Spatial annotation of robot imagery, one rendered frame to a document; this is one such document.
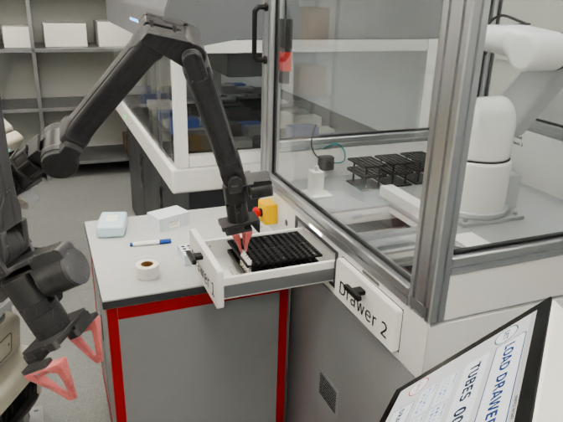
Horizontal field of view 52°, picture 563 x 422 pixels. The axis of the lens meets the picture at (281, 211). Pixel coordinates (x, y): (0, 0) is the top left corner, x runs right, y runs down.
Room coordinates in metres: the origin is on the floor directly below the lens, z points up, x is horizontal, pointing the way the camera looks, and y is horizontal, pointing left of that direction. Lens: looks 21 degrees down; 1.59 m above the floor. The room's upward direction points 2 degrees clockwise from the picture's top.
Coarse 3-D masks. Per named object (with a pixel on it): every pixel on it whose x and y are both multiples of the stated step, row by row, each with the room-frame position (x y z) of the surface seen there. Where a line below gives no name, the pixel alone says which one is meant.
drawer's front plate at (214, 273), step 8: (192, 232) 1.52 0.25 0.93; (192, 240) 1.52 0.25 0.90; (200, 240) 1.47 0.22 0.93; (192, 248) 1.52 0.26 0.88; (200, 248) 1.43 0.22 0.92; (208, 248) 1.42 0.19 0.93; (208, 256) 1.37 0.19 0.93; (200, 264) 1.44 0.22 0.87; (208, 264) 1.36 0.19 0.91; (216, 264) 1.32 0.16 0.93; (208, 272) 1.36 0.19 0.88; (216, 272) 1.29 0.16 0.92; (216, 280) 1.29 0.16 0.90; (208, 288) 1.37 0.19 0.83; (216, 288) 1.29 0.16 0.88; (216, 296) 1.29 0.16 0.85; (216, 304) 1.29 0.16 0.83
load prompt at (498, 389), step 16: (496, 352) 0.66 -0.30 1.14; (512, 352) 0.63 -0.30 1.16; (496, 368) 0.62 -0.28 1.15; (512, 368) 0.59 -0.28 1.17; (496, 384) 0.58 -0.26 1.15; (512, 384) 0.55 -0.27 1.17; (480, 400) 0.57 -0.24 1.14; (496, 400) 0.54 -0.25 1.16; (480, 416) 0.53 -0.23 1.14; (496, 416) 0.51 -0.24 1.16
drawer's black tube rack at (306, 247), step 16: (240, 240) 1.54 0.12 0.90; (256, 240) 1.54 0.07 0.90; (272, 240) 1.54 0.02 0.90; (288, 240) 1.55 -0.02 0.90; (304, 240) 1.55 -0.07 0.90; (256, 256) 1.44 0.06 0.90; (272, 256) 1.44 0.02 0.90; (288, 256) 1.44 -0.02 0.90; (304, 256) 1.44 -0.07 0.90; (320, 256) 1.46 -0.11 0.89
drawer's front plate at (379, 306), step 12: (336, 264) 1.38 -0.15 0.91; (348, 264) 1.35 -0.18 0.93; (336, 276) 1.38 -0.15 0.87; (348, 276) 1.32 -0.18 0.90; (360, 276) 1.28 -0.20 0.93; (336, 288) 1.37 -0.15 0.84; (372, 288) 1.22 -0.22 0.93; (348, 300) 1.31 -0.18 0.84; (372, 300) 1.21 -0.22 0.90; (384, 300) 1.17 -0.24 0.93; (360, 312) 1.25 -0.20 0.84; (372, 312) 1.21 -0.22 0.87; (384, 312) 1.16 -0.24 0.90; (396, 312) 1.12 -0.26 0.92; (384, 324) 1.16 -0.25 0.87; (396, 324) 1.12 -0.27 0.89; (396, 336) 1.12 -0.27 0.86; (396, 348) 1.12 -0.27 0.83
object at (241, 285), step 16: (208, 240) 1.54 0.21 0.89; (224, 240) 1.56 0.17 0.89; (320, 240) 1.57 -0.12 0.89; (224, 256) 1.56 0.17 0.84; (224, 272) 1.46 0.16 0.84; (240, 272) 1.46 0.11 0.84; (256, 272) 1.35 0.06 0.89; (272, 272) 1.36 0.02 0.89; (288, 272) 1.38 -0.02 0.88; (304, 272) 1.40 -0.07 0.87; (320, 272) 1.41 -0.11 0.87; (224, 288) 1.31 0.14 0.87; (240, 288) 1.33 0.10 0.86; (256, 288) 1.34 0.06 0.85; (272, 288) 1.36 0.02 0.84
